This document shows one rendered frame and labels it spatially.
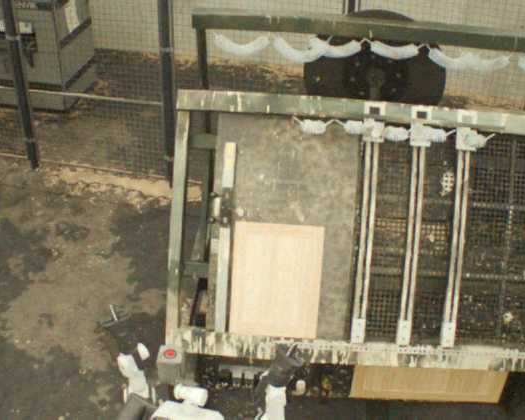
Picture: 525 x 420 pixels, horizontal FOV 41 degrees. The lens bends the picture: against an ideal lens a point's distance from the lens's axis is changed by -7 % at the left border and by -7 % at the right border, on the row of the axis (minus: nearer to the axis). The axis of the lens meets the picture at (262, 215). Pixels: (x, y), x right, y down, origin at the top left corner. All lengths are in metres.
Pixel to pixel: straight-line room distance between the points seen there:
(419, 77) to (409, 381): 1.72
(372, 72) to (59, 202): 3.29
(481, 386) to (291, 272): 1.39
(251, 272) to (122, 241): 2.26
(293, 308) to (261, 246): 0.35
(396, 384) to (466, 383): 0.42
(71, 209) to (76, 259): 0.67
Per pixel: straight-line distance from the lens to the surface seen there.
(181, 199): 3.68
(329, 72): 4.05
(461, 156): 3.67
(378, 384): 4.26
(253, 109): 3.60
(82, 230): 5.98
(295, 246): 3.67
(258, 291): 3.71
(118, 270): 5.54
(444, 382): 4.29
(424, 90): 4.12
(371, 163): 3.64
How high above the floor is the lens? 3.59
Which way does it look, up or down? 37 degrees down
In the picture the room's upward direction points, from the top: 1 degrees clockwise
